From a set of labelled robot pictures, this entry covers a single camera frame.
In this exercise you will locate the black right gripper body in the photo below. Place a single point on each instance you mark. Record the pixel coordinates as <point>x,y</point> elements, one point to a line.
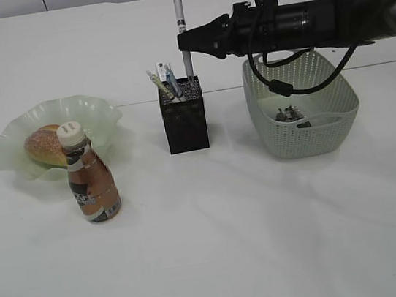
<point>288,27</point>

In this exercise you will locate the paper piece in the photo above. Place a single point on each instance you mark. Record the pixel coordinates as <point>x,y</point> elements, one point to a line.
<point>306,124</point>
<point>289,114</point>

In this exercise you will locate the beige grip pen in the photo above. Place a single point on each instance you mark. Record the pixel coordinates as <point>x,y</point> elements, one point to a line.
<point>157,82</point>

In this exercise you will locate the clear plastic ruler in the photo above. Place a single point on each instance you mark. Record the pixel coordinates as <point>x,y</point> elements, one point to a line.
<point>161,70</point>

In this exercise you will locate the green wavy glass plate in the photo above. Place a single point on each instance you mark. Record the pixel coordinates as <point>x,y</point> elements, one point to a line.
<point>97,116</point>

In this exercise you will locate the blue patterned pen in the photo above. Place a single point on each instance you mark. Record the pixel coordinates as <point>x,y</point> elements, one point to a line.
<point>172,81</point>

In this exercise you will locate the white patterned pen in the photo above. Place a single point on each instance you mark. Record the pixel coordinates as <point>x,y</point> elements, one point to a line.
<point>186,55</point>

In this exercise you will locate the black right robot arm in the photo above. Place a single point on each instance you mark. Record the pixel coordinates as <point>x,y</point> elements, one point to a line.
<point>366,20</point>

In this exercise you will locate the black mesh pen holder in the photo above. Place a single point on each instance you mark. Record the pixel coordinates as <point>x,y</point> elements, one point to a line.
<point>185,122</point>

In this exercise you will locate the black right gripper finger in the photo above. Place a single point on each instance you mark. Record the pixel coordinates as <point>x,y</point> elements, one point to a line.
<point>204,33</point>
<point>199,44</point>

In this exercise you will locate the brown coffee bottle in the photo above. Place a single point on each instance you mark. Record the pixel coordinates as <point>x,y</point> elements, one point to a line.
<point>90,181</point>

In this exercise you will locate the sugared bread roll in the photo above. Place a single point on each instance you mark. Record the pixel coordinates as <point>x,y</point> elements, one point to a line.
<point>43,146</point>

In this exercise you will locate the green plastic basket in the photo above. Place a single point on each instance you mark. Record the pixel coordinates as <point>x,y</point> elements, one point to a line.
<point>331,111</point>

